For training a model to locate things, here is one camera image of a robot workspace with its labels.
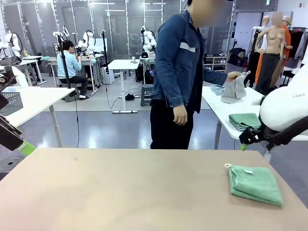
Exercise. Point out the black sneakers pair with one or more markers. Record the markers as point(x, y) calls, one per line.
point(129, 97)

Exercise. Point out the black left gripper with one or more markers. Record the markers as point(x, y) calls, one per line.
point(8, 125)

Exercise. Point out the white standing desk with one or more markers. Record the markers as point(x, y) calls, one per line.
point(122, 65)

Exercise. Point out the silver cup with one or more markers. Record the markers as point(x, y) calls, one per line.
point(133, 59)

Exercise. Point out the black round floor base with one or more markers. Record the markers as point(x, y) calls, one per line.
point(10, 163)

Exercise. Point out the grey perforated plastic basket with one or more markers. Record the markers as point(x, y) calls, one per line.
point(13, 103)

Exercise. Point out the green folded towel white loop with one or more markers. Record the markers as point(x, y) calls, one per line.
point(255, 185)

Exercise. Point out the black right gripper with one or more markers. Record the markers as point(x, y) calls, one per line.
point(253, 136)

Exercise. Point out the wooden shoe rack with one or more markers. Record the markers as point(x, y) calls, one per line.
point(216, 63)

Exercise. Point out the dark clothes on rack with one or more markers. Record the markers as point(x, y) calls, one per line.
point(297, 43)

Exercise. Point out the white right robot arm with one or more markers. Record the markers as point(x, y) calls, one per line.
point(281, 108)

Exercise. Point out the pale grey mannequin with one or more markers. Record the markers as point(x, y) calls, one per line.
point(265, 21)

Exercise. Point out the black bags pile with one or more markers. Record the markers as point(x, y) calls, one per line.
point(237, 56)

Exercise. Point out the white side table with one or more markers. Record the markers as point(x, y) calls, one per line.
point(43, 98)
point(216, 106)

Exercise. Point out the person's left hand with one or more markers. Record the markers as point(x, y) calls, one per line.
point(233, 76)

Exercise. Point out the black tripod stand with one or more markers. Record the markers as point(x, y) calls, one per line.
point(63, 60)

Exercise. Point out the person in denim jacket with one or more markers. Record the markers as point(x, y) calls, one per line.
point(168, 72)

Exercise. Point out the white cabinet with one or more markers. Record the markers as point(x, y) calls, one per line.
point(109, 75)

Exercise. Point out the black computer with lights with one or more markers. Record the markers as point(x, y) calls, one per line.
point(149, 73)

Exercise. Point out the white work desk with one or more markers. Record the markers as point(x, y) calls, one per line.
point(31, 63)
point(91, 60)

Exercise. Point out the black cap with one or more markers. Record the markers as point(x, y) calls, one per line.
point(144, 55)

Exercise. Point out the white lab robot arm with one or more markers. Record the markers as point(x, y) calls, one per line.
point(148, 38)
point(13, 43)
point(59, 34)
point(87, 41)

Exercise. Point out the black shelf cart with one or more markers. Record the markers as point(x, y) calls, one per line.
point(287, 77)

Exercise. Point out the dark clothing heap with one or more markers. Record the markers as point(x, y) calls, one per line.
point(10, 61)

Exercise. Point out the person's right forearm denim sleeve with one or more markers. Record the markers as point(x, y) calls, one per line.
point(174, 91)

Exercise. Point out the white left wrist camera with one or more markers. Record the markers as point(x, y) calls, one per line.
point(22, 78)

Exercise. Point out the grey plastic step stool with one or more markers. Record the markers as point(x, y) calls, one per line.
point(146, 96)

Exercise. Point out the mannequin in orange clothes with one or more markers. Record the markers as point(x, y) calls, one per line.
point(286, 36)

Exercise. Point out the dark grey skirt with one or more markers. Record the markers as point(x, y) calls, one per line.
point(268, 72)

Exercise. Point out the cluttered white desk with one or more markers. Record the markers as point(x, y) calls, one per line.
point(148, 60)

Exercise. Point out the person's right hand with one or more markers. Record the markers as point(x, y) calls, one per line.
point(180, 115)

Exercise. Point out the black pole stand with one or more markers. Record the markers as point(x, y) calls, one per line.
point(105, 53)

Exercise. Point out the person's left forearm denim sleeve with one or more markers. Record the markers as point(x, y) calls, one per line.
point(214, 76)

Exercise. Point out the person in light blue shirt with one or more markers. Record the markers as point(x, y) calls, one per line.
point(68, 65)

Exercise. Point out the grey towel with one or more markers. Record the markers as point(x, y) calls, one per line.
point(231, 93)

